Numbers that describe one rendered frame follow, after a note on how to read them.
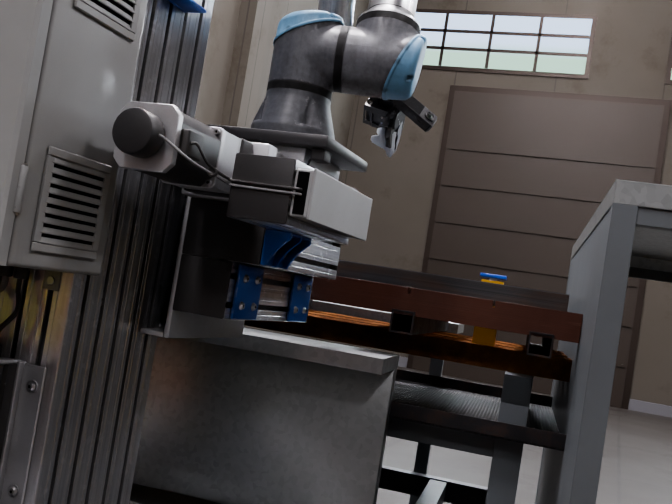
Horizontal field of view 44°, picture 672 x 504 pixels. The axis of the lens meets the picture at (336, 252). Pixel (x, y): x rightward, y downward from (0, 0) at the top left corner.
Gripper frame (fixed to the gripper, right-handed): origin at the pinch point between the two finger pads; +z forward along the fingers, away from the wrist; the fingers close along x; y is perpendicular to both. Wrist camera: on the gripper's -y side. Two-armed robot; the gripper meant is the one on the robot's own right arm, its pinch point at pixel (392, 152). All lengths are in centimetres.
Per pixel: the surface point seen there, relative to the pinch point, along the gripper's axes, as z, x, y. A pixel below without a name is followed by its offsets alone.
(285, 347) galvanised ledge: 3, 64, -5
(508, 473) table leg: 30, 52, -52
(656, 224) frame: -34, 38, -61
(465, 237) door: 548, -567, 99
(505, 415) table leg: 22, 44, -48
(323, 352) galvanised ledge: 2, 62, -13
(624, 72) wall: 380, -738, -6
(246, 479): 36, 76, -2
